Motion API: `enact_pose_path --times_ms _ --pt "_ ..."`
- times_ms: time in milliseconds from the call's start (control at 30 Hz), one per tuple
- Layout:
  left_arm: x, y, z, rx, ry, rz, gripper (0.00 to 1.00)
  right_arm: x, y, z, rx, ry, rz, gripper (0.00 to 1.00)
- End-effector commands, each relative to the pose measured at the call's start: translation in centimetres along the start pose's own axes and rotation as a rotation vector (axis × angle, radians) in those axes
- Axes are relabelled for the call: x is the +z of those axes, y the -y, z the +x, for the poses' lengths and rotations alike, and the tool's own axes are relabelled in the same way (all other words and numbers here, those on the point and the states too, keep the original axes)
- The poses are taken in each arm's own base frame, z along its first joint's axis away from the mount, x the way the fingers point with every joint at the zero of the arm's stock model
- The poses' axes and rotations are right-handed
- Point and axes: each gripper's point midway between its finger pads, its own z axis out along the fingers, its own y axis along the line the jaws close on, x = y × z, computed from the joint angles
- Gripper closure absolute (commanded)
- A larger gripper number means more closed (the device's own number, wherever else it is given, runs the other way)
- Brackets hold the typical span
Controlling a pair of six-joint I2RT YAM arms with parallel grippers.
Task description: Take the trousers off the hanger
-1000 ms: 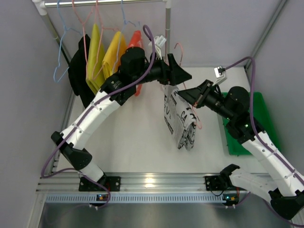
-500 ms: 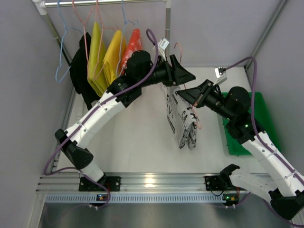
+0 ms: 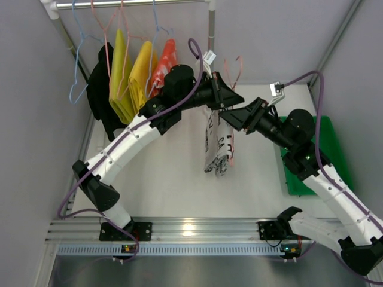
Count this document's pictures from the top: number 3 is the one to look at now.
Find pink wire hanger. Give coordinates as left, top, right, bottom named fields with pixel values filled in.
left=224, top=56, right=243, bottom=167

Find newsprint pattern trousers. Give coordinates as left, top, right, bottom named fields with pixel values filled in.
left=204, top=109, right=234, bottom=177

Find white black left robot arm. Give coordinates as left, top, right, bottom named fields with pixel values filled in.
left=72, top=65, right=244, bottom=233

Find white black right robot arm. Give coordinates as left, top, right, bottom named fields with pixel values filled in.
left=219, top=98, right=382, bottom=276

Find blue hanger with red garment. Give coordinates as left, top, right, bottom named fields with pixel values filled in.
left=145, top=0, right=174, bottom=99

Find pink hanger with yellow-green garment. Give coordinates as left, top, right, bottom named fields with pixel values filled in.
left=90, top=0, right=130, bottom=102

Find pink hanger with yellow garment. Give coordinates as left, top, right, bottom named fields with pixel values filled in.
left=117, top=0, right=130, bottom=101

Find red white patterned garment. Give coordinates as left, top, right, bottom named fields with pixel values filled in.
left=149, top=39, right=178, bottom=98

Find yellow garment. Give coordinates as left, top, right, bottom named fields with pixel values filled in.
left=129, top=41, right=158, bottom=114

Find yellow-green garment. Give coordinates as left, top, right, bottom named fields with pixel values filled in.
left=109, top=29, right=135, bottom=125

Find black garment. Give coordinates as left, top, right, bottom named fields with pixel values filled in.
left=86, top=45, right=126, bottom=142

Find white clothes rack stand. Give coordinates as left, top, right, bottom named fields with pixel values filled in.
left=40, top=0, right=217, bottom=72

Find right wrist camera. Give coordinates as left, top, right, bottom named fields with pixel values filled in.
left=268, top=81, right=285, bottom=106

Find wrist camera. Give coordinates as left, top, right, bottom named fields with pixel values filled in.
left=268, top=81, right=285, bottom=106
left=203, top=50, right=217, bottom=66

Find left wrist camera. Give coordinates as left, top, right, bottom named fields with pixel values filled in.
left=203, top=50, right=217, bottom=66

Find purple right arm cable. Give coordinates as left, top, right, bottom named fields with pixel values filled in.
left=281, top=70, right=383, bottom=285

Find aluminium corner frame post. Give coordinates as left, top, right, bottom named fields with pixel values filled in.
left=316, top=0, right=365, bottom=72

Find light blue wire hanger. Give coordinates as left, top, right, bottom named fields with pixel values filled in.
left=68, top=0, right=105, bottom=105

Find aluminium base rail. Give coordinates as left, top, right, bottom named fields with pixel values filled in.
left=44, top=216, right=372, bottom=245

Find grey slotted cable duct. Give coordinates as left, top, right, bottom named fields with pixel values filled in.
left=57, top=243, right=288, bottom=256

